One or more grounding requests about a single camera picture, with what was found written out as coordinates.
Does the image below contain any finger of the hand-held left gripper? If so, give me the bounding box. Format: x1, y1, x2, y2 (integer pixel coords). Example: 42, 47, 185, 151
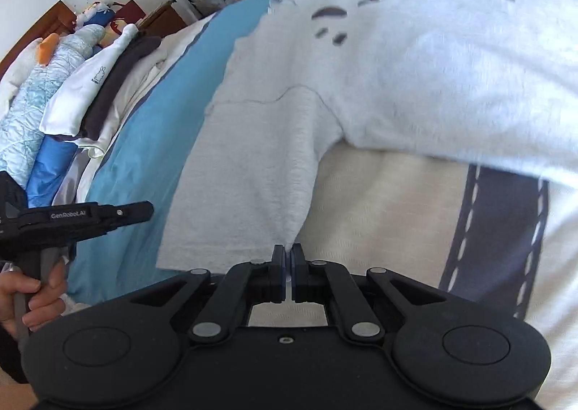
97, 201, 155, 231

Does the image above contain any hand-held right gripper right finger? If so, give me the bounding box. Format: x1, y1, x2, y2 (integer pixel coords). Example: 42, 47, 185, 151
291, 244, 448, 345

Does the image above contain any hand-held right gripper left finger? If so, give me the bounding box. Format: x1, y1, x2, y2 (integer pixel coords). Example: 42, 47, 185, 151
131, 245, 288, 345

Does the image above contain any white towel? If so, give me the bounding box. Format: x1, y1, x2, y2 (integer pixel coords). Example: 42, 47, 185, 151
156, 0, 578, 276

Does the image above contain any person's left hand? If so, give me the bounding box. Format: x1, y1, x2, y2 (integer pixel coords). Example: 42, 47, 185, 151
0, 255, 69, 338

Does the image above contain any blue cloth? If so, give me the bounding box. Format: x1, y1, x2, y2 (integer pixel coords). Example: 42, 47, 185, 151
26, 134, 80, 208

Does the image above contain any blue and cream bed cover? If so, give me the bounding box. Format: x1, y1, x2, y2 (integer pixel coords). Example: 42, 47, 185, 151
54, 0, 578, 397

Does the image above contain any light blue quilted blanket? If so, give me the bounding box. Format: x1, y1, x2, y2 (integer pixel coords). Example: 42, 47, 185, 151
0, 24, 107, 194

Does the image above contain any white folded shirt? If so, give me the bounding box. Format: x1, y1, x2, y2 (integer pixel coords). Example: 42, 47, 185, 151
40, 24, 138, 137

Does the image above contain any dark folded garment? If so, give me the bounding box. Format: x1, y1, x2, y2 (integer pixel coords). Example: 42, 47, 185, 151
80, 36, 162, 142

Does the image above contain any white plush toy orange beak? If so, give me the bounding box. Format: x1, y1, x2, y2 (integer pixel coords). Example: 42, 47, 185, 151
0, 33, 61, 99

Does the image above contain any red bag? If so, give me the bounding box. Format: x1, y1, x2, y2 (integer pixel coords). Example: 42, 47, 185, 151
109, 0, 146, 31

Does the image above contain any wooden headboard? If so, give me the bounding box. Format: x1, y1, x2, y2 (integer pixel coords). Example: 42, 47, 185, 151
0, 0, 188, 72

